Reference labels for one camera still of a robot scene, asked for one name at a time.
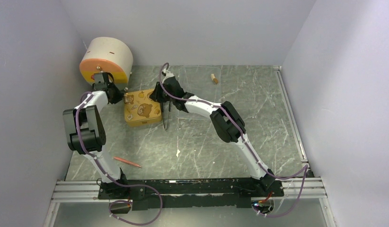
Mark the square silver metal lid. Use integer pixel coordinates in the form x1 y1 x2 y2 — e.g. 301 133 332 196
124 89 161 118

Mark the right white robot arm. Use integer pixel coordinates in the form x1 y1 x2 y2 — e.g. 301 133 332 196
149 77 275 196

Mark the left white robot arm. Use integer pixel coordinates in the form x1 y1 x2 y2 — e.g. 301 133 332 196
62 72 129 199

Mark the gold chocolate box tray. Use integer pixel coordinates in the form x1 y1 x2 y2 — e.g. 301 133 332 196
124 110 162 127

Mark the round pastel drawer box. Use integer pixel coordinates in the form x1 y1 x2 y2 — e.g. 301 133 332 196
79 37 133 90

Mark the clear plastic tray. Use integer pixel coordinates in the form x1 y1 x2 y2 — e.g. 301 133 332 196
176 66 222 103

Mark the red pen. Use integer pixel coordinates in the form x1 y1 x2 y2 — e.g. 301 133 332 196
114 157 141 168

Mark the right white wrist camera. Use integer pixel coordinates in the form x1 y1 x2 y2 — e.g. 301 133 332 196
162 70 175 84

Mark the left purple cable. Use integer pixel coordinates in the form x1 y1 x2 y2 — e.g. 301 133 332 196
75 91 164 227

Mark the purple cable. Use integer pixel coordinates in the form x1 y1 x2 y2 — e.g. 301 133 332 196
75 91 164 227
159 62 309 218

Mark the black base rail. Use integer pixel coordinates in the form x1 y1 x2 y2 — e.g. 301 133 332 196
98 177 284 211

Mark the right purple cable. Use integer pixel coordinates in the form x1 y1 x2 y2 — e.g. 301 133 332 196
159 62 309 218

